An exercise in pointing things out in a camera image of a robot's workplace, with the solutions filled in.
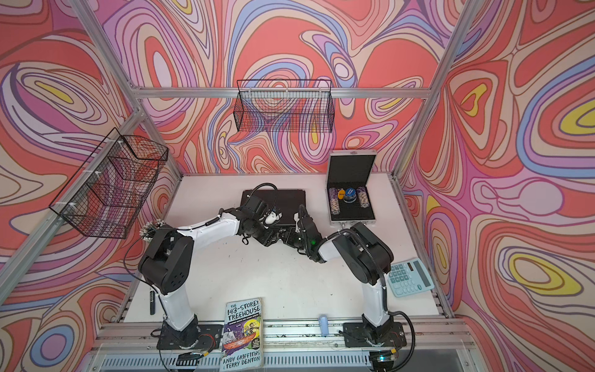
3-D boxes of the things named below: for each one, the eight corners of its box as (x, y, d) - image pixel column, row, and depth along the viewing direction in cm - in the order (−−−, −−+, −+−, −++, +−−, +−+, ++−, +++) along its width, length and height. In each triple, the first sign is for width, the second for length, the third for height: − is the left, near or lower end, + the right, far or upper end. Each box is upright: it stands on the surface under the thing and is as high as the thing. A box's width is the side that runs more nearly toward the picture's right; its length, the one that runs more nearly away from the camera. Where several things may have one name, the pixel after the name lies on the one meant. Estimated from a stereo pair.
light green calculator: (395, 297, 84) (399, 293, 80) (382, 269, 90) (386, 264, 87) (429, 290, 85) (435, 286, 82) (414, 262, 92) (419, 257, 89)
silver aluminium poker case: (327, 225, 102) (333, 191, 85) (323, 185, 118) (328, 149, 100) (373, 225, 102) (388, 191, 85) (363, 185, 118) (374, 149, 100)
